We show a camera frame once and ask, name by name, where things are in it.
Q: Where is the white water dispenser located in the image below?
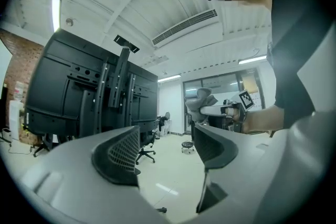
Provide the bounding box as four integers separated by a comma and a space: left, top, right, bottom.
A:
9, 81, 26, 142

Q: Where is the large black television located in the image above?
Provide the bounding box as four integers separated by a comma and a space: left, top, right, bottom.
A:
25, 28, 160, 137

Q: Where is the black jacket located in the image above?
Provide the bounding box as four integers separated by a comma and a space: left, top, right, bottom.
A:
158, 112, 171, 132

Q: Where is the ceiling air vent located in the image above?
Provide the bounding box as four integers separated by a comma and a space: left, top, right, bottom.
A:
151, 9, 218, 47

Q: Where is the grey cloth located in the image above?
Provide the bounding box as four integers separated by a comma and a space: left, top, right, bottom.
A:
185, 87, 219, 123

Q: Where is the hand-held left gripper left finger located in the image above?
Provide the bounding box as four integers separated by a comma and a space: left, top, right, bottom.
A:
18, 125, 170, 224

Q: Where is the person's black shirt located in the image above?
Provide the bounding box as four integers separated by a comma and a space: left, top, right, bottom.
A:
266, 0, 336, 131

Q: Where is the round black stool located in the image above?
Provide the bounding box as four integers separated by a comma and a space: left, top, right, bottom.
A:
181, 140, 195, 155

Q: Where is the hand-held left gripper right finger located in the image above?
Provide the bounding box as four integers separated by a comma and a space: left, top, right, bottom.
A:
194, 109, 336, 224

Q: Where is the black office chair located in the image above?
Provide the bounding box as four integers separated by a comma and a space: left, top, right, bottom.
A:
135, 130, 158, 165

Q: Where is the person's right forearm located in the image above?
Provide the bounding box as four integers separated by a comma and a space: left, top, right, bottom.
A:
243, 105, 286, 134

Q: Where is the ceiling light strip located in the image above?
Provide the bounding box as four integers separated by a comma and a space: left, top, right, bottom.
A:
157, 74, 182, 83
237, 56, 268, 65
51, 0, 62, 34

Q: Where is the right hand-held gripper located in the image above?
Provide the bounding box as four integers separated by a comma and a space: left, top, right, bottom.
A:
199, 89, 257, 116

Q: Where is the black TV stand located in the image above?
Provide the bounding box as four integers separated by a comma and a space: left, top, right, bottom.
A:
78, 34, 141, 140

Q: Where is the person's right hand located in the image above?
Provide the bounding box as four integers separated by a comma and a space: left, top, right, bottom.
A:
225, 108, 247, 127

